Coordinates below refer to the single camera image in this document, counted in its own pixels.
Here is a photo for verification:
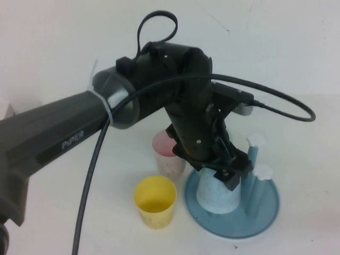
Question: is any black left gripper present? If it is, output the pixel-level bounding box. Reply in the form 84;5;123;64
166;103;252;192

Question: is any light blue plastic cup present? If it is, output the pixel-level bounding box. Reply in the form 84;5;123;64
195;167;242;215

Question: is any pink plastic cup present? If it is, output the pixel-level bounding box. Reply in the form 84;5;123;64
151;130;186;177

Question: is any blue cup stand with pegs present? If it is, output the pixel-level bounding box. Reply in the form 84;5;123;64
184;132;281;239

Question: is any yellow plastic cup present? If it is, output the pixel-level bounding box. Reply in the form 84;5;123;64
133;175;178;231

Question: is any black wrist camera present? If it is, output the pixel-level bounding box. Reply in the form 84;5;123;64
211;81;256;117

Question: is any black round cable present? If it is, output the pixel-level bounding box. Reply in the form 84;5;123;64
73;73;317;255

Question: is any black looped strap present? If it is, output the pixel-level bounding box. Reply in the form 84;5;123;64
135;10;179;61

